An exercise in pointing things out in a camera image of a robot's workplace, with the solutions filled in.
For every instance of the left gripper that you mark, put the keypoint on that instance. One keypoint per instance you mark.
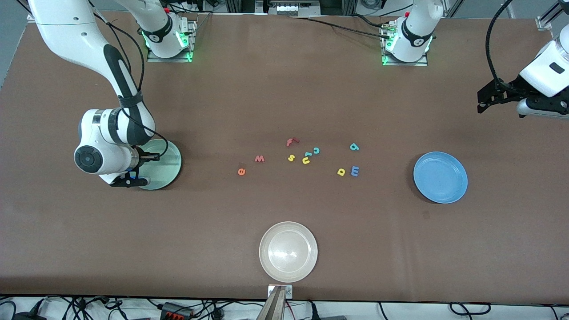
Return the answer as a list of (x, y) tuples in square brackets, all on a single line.
[(510, 87)]

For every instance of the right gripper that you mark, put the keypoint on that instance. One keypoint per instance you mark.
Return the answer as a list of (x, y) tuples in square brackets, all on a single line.
[(143, 156)]

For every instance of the red foam letter w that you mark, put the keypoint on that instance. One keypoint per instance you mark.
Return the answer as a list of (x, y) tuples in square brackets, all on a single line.
[(259, 158)]

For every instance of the teal foam letter b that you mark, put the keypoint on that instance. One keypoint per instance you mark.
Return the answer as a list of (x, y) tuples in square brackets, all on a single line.
[(354, 149)]

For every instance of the blue foam letter m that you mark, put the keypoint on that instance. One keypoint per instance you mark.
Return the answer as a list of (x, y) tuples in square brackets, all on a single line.
[(354, 171)]

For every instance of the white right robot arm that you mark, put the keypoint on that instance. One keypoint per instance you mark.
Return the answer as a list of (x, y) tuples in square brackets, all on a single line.
[(66, 26)]

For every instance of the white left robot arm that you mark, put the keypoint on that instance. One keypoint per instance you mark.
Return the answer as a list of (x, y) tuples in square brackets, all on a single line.
[(415, 35)]

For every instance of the green plate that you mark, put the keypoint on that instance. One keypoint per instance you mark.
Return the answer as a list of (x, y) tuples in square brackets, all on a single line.
[(166, 171)]

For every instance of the blue plate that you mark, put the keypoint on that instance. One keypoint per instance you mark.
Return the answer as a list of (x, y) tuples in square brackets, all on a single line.
[(440, 178)]

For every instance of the black red power strip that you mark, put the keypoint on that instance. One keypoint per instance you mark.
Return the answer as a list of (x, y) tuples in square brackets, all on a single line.
[(175, 311)]

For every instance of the white plate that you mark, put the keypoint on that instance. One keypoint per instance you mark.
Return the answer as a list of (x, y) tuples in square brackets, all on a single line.
[(288, 251)]

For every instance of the grey rack equipment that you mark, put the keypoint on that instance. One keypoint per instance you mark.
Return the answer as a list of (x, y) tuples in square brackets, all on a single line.
[(289, 8)]

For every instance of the aluminium frame post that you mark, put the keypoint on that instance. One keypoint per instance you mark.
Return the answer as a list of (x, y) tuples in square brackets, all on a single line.
[(544, 22), (33, 15)]

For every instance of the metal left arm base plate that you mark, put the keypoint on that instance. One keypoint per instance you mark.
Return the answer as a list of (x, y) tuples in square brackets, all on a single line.
[(404, 64)]

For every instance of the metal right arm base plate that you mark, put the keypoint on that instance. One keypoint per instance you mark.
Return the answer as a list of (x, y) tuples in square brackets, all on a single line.
[(171, 59)]

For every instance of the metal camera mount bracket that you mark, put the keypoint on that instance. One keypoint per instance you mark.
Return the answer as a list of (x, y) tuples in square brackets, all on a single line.
[(273, 306)]

